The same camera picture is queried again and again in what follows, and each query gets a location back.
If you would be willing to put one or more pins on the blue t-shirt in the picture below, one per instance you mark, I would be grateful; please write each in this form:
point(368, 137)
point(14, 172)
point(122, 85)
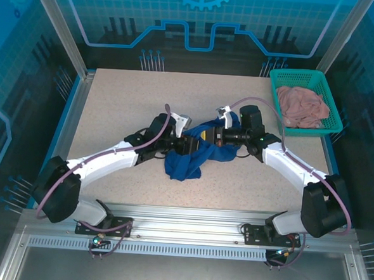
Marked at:
point(185, 168)

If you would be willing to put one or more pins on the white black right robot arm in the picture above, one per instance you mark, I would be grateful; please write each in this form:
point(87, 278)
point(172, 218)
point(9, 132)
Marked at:
point(283, 171)

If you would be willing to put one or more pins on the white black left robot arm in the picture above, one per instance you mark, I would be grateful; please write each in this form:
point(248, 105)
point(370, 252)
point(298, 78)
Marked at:
point(103, 160)

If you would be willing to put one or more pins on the pink crumpled cloth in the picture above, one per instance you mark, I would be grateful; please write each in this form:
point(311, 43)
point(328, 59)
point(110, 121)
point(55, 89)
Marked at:
point(303, 106)

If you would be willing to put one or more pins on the green plastic mesh basket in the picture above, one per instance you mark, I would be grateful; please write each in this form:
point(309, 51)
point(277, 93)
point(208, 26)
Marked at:
point(292, 77)

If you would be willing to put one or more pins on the small connector with LEDs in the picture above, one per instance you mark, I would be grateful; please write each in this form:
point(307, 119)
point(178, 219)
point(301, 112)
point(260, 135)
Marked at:
point(100, 239)
point(283, 252)

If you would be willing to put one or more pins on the aluminium mounting rail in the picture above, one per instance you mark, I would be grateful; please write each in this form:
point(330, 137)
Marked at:
point(185, 225)

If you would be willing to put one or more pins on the aluminium side rail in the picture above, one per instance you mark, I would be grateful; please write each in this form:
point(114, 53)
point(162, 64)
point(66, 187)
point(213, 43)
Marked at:
point(68, 132)
point(330, 155)

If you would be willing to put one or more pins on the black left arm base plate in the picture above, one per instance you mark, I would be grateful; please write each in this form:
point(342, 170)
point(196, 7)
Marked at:
point(118, 228)

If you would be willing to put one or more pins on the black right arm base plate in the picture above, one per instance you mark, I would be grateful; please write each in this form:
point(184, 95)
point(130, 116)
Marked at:
point(254, 234)

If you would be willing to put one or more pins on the aluminium frame post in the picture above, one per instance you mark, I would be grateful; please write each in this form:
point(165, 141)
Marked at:
point(65, 28)
point(341, 35)

